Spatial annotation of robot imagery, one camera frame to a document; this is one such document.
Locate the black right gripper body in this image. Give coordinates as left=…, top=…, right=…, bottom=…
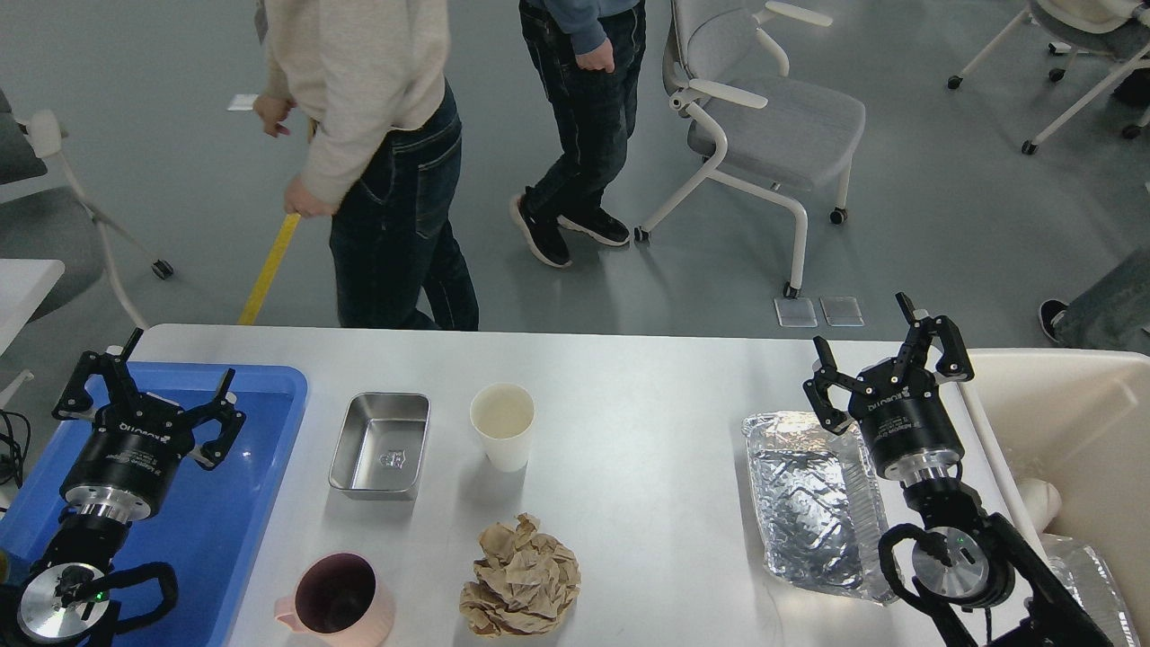
left=854, top=359, right=965, bottom=482

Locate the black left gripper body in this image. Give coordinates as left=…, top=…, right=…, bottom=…
left=60, top=406, right=196, bottom=523

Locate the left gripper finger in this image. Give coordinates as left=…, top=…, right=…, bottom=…
left=184, top=368, right=247, bottom=471
left=52, top=328, right=145, bottom=423

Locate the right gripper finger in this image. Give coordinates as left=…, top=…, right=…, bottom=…
left=803, top=336, right=868, bottom=436
left=894, top=292, right=975, bottom=384

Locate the aluminium foil tray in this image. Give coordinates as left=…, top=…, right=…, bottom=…
left=742, top=411, right=896, bottom=606

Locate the stainless steel rectangular tray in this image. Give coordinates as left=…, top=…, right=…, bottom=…
left=329, top=392, right=429, bottom=502

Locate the pink mug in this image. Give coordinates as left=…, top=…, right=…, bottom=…
left=273, top=552, right=397, bottom=646

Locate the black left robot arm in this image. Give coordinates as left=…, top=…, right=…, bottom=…
left=3, top=329, right=246, bottom=646

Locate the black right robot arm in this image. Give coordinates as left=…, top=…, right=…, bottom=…
left=802, top=292, right=1110, bottom=646

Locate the blue plastic tray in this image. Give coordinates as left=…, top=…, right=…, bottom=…
left=1, top=360, right=308, bottom=646

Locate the left floor outlet plate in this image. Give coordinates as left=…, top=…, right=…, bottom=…
left=774, top=296, right=818, bottom=328

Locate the floor outlet plate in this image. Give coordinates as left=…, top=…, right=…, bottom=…
left=774, top=296, right=818, bottom=328
left=818, top=296, right=865, bottom=328

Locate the right floor outlet plate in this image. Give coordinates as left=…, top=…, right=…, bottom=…
left=818, top=296, right=865, bottom=328

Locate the white side table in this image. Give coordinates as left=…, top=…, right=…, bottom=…
left=1, top=259, right=66, bottom=355

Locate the cream plastic bin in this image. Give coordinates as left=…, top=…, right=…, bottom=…
left=961, top=349, right=1149, bottom=644

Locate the white cup in bin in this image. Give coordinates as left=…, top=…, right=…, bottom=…
left=1017, top=476, right=1063, bottom=534

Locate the grey chair at left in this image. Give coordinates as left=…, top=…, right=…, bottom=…
left=1, top=97, right=175, bottom=329

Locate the foil scrap in bin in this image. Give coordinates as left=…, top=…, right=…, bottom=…
left=1038, top=533, right=1141, bottom=646

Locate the grey white office chair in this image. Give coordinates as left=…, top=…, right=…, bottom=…
left=633, top=1, right=865, bottom=299

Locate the white paper on floor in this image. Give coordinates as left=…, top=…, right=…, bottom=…
left=227, top=93, right=258, bottom=111

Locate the white paper cup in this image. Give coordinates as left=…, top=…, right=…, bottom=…
left=472, top=384, right=535, bottom=473

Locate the crumpled brown paper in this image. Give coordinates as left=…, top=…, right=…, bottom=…
left=457, top=513, right=582, bottom=638

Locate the white chair top right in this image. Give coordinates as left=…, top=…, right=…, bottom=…
left=946, top=1, right=1149, bottom=155

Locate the person in blue hoodie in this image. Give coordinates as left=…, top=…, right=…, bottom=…
left=509, top=1, right=647, bottom=269

